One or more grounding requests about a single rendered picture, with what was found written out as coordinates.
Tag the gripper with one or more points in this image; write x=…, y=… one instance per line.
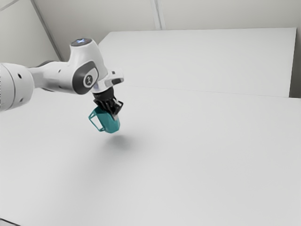
x=104, y=98

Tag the teal faceted mug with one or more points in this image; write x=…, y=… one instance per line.
x=108, y=123

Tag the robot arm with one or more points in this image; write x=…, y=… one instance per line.
x=47, y=73

